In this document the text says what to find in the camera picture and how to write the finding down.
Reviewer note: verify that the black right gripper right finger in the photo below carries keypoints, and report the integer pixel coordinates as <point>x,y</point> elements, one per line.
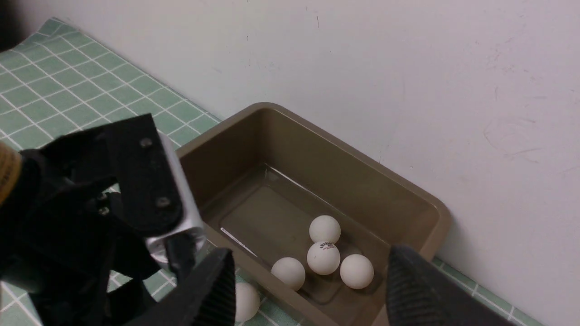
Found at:
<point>417,294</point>

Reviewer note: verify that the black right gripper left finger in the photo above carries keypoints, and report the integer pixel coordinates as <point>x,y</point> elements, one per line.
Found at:
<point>205,298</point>

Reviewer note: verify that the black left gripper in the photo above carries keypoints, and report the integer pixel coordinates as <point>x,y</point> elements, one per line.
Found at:
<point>64,239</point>

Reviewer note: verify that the plain white ping-pong ball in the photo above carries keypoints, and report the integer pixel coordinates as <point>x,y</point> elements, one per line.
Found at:
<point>290,271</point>

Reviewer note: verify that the white ball with logo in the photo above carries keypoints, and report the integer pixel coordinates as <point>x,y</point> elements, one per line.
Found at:
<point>323,258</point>

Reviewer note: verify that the white ball with dark mark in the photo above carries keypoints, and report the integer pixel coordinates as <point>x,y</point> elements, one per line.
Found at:
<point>325,228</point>

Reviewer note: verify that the olive plastic storage bin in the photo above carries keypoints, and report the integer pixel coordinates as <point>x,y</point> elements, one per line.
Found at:
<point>260,177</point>

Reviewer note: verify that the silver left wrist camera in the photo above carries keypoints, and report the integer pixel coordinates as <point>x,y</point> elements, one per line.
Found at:
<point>157,202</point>

